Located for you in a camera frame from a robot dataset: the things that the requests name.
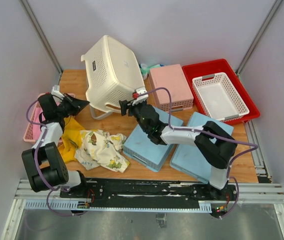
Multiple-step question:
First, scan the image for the large cream laundry basket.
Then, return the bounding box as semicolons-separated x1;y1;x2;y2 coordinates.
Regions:
80;35;145;120

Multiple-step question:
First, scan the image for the yellow cloth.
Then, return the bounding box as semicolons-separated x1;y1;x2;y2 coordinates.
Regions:
58;117;85;163

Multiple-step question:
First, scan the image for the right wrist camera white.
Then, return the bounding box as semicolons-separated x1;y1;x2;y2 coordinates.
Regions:
132;86;148;106

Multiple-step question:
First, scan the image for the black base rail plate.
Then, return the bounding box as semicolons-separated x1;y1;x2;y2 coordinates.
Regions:
60;178;237;209

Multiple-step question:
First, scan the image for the printed white baby cloth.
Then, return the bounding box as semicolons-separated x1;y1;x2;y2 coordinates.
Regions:
74;129;130;173

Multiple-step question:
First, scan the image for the slotted cable duct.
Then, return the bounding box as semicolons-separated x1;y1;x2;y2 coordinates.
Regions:
24;199;212;214

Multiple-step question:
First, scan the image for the pink perforated basket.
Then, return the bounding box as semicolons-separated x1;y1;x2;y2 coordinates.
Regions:
149;64;194;112

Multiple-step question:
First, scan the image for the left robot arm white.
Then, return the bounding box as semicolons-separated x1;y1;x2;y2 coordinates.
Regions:
21;91;89;198

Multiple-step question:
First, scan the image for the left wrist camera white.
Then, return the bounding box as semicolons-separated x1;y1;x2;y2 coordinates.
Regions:
50;85;64;103

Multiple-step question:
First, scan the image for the red plastic tray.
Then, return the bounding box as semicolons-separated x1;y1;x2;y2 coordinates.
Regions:
182;58;260;125

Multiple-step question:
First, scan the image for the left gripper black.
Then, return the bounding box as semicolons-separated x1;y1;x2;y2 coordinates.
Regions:
56;93;90;118

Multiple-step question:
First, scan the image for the white perforated basket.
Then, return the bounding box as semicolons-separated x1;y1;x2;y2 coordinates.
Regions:
192;72;250;122

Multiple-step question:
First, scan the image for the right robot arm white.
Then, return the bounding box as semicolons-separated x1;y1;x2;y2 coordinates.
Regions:
119;100;238;200

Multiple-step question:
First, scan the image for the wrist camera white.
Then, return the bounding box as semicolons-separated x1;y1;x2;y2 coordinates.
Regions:
50;85;64;103
132;86;148;106

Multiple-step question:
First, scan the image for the pink cloth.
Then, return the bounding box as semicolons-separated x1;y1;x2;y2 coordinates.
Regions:
33;114;41;140

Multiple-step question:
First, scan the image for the teal white sock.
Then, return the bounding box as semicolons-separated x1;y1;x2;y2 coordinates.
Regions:
139;63;165;80

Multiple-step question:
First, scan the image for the blue perforated basket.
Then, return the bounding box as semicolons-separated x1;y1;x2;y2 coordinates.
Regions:
122;105;184;173
170;112;234;184

